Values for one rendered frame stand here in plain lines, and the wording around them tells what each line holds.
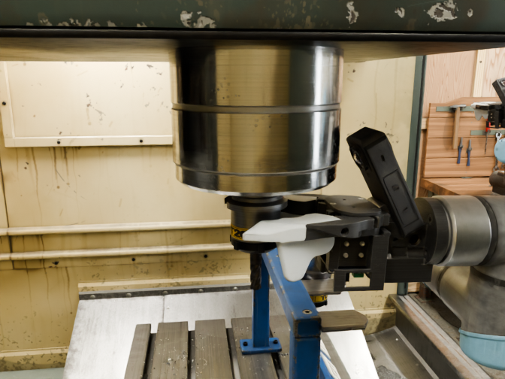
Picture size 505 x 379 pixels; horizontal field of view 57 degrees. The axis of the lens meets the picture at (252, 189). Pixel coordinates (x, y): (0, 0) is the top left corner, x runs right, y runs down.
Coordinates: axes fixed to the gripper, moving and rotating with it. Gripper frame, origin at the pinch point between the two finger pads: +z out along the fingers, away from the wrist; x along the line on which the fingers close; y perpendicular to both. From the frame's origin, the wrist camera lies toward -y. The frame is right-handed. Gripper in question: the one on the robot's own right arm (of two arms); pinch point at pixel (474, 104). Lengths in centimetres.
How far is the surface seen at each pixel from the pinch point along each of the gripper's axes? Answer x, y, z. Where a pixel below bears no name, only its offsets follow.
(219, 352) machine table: -115, 41, -34
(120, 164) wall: -125, 0, 15
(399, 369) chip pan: -57, 73, -27
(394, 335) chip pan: -48, 73, -12
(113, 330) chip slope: -138, 47, 4
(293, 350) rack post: -113, 13, -79
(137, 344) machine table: -132, 38, -24
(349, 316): -104, 10, -80
